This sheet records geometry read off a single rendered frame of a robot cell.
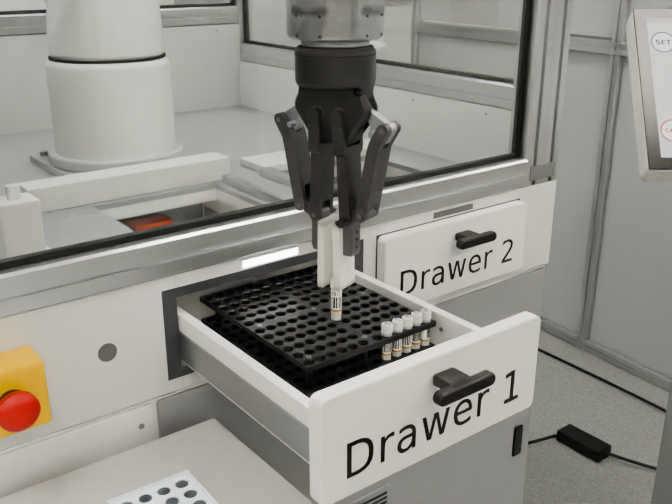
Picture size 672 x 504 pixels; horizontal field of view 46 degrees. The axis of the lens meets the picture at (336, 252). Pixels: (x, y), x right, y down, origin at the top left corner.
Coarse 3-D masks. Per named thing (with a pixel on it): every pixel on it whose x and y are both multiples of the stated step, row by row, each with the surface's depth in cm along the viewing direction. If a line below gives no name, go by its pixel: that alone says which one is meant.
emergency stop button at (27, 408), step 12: (12, 396) 75; (24, 396) 75; (0, 408) 74; (12, 408) 74; (24, 408) 75; (36, 408) 76; (0, 420) 74; (12, 420) 75; (24, 420) 75; (36, 420) 77
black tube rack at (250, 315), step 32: (256, 288) 98; (288, 288) 98; (320, 288) 98; (352, 288) 98; (224, 320) 96; (256, 320) 89; (288, 320) 89; (320, 320) 90; (352, 320) 89; (384, 320) 89; (256, 352) 88; (288, 352) 82; (416, 352) 88; (320, 384) 82
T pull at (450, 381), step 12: (444, 372) 75; (456, 372) 75; (480, 372) 75; (492, 372) 75; (444, 384) 74; (456, 384) 73; (468, 384) 73; (480, 384) 74; (492, 384) 76; (444, 396) 72; (456, 396) 73
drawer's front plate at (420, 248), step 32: (448, 224) 113; (480, 224) 117; (512, 224) 122; (384, 256) 107; (416, 256) 110; (448, 256) 115; (480, 256) 119; (512, 256) 124; (416, 288) 112; (448, 288) 117
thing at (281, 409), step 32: (224, 288) 101; (384, 288) 99; (192, 320) 90; (448, 320) 91; (192, 352) 90; (224, 352) 84; (224, 384) 85; (256, 384) 80; (288, 384) 77; (256, 416) 81; (288, 416) 75
